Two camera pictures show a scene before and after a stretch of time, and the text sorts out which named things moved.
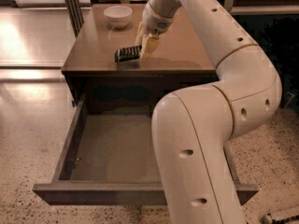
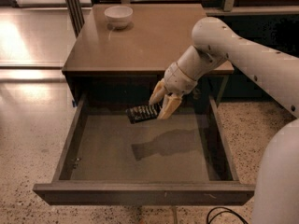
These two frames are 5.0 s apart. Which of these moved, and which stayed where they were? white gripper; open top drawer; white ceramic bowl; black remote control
Moved: black remote control; white gripper
Stayed: white ceramic bowl; open top drawer
